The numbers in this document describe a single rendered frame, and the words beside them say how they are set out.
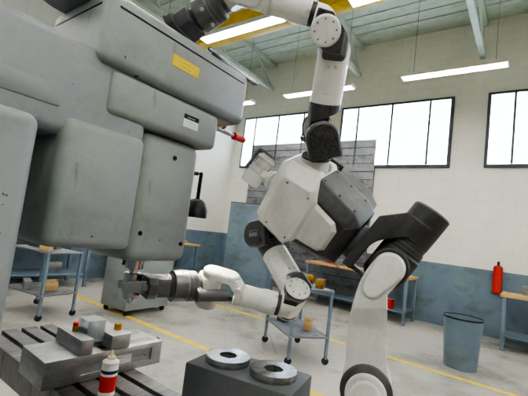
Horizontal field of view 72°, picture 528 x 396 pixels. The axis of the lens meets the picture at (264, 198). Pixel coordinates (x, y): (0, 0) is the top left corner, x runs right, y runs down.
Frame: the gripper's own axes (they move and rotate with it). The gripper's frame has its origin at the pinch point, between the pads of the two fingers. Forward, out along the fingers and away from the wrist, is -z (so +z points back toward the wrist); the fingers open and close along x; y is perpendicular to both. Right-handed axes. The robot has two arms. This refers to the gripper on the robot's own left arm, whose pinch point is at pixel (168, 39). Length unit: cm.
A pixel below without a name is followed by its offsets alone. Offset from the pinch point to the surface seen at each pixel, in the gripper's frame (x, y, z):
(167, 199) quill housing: -2.6, -44.2, -14.5
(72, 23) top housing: -23.9, -3.5, -10.8
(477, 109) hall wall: 732, 127, 262
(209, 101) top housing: 3.3, -22.1, 3.5
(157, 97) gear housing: -11.8, -23.8, -2.9
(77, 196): -26, -45, -19
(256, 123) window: 854, 408, -201
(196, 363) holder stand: -15, -83, -11
